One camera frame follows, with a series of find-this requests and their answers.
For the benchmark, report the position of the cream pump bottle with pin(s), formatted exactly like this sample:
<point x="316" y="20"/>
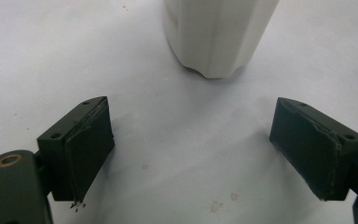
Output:
<point x="217" y="34"/>

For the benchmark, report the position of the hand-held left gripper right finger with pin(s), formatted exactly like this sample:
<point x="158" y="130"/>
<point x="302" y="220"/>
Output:
<point x="310" y="146"/>

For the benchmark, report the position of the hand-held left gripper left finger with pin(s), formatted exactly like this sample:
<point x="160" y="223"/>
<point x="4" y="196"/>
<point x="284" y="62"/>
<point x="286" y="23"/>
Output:
<point x="84" y="155"/>

